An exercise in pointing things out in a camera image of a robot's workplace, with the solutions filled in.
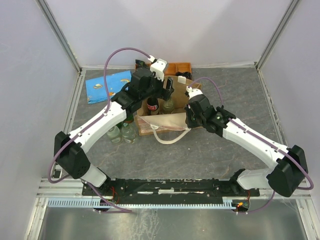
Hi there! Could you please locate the burlap canvas tote bag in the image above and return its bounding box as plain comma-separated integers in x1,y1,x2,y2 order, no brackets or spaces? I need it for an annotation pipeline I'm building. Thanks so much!
134,76,192,144

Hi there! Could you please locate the green glass beverage bottle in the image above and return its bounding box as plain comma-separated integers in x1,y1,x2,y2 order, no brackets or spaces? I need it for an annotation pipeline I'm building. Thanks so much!
123,114,134,124

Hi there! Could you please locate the clear soda water bottle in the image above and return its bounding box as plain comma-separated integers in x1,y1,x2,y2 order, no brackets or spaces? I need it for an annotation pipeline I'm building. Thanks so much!
121,122,137,144

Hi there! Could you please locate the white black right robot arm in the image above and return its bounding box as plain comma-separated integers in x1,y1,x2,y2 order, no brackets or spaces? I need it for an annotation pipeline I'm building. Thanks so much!
184,84,310,198

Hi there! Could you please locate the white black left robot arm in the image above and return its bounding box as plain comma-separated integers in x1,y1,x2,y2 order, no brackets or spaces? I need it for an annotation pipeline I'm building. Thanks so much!
53,67,174,195

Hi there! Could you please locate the red-capped beverage bottle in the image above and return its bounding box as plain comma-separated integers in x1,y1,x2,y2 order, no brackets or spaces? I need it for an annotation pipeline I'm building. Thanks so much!
146,97,159,116

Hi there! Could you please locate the green soda water bottle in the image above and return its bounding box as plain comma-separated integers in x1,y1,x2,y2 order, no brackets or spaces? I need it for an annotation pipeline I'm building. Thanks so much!
162,98,175,114

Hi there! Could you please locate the orange wooden compartment tray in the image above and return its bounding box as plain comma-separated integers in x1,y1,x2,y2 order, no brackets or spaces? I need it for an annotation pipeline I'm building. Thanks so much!
134,62,193,76

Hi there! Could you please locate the dark yellow-patterned rolled sock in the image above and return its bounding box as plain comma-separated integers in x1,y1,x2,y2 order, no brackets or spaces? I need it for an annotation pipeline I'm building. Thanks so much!
175,71,193,80

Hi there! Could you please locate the dark patterned rolled sock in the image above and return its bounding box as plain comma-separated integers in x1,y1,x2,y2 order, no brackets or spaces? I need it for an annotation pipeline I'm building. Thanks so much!
135,59,150,69

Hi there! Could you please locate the blue space-print cloth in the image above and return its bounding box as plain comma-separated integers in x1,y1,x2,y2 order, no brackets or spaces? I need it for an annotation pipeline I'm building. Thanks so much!
85,70,132,104

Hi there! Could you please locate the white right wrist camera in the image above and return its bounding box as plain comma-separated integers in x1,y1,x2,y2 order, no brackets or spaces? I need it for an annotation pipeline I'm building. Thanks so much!
186,86,203,100

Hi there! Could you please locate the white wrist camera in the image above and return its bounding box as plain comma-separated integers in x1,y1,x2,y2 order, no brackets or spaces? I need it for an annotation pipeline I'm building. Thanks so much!
186,86,203,100
148,55,169,82

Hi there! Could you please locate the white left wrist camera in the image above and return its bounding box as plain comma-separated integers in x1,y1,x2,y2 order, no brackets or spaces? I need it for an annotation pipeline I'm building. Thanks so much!
148,55,169,82

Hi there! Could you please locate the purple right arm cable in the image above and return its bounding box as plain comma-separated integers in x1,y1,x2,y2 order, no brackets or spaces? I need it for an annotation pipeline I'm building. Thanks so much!
187,76,315,215

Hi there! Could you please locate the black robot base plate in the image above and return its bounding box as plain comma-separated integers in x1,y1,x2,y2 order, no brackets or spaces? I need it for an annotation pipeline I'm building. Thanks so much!
97,178,260,206

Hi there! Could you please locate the light blue cable duct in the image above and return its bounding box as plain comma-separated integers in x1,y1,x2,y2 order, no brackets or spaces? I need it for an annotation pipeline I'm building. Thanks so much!
47,196,238,208

